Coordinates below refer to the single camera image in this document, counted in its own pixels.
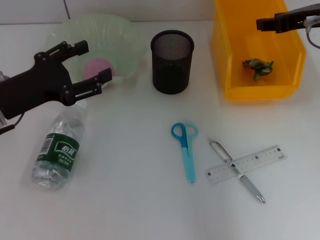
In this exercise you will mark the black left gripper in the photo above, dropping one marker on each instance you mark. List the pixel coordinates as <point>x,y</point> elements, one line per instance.
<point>37,85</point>

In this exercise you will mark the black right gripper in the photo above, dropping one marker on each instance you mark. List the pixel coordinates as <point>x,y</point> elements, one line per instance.
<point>290,20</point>

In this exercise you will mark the pink peach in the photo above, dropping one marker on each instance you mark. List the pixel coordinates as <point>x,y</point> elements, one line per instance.
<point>95,67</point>

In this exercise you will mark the green plastic wrapper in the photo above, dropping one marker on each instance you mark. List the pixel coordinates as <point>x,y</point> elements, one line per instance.
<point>258,67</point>

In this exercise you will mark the clear green-label water bottle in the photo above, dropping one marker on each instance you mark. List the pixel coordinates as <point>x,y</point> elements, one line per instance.
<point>58,152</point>

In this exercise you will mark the blue scissors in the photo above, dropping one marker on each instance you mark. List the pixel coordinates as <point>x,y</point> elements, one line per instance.
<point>189,162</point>

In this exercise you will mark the pale green fruit plate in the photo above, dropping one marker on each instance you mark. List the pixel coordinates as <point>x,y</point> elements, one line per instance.
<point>110,32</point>

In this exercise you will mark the black mesh pen holder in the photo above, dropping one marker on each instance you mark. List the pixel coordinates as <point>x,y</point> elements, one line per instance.
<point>171,70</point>

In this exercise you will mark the clear plastic ruler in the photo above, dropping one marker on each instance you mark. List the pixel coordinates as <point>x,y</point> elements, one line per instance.
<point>262,157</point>

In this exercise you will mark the silver ballpoint pen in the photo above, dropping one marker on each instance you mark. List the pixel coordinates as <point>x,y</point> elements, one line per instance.
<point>250,185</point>

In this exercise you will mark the yellow plastic bin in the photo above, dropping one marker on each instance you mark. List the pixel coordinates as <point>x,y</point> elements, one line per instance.
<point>250,37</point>

